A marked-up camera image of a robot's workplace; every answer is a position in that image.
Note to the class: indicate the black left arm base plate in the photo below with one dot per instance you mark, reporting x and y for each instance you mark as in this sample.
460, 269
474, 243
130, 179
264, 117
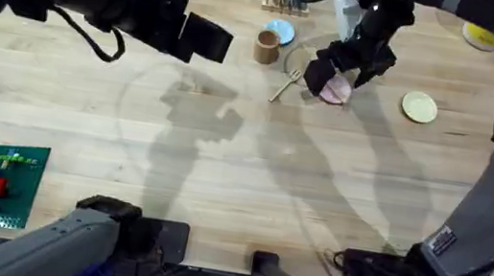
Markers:
169, 241

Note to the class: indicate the wooden fork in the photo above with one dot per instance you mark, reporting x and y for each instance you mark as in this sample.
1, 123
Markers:
286, 85

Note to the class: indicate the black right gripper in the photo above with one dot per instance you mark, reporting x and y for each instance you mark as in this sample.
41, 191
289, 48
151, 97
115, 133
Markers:
378, 30

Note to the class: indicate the pale yellow-green plate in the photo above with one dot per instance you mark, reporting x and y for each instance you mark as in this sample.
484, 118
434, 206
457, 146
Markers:
419, 106

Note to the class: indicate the light blue plate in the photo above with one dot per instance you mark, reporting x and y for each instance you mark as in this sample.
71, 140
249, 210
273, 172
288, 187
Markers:
284, 31

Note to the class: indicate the brown wooden cup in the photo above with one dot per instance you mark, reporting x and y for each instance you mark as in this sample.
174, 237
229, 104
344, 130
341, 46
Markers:
267, 48

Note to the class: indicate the pale upright right wrist plate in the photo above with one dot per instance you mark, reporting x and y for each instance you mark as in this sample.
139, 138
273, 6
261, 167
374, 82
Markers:
347, 12

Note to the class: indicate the yellow and white bowl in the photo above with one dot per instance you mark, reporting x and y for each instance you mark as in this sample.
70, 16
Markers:
484, 38

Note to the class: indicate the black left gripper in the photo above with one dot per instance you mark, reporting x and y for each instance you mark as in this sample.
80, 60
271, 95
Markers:
144, 7

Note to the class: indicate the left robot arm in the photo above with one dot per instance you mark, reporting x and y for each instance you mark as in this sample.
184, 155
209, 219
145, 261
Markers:
43, 245

